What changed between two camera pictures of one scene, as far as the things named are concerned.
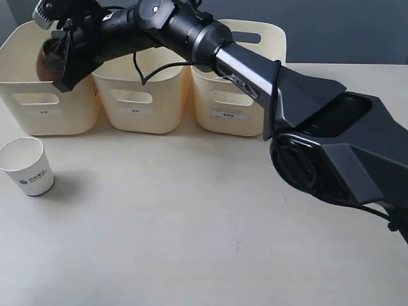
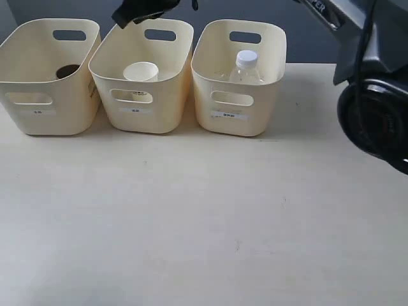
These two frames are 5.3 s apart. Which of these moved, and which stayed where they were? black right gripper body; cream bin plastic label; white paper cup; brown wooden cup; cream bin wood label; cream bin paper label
Moved: white paper cup; brown wooden cup; black right gripper body
Stayed: cream bin wood label; cream bin paper label; cream bin plastic label
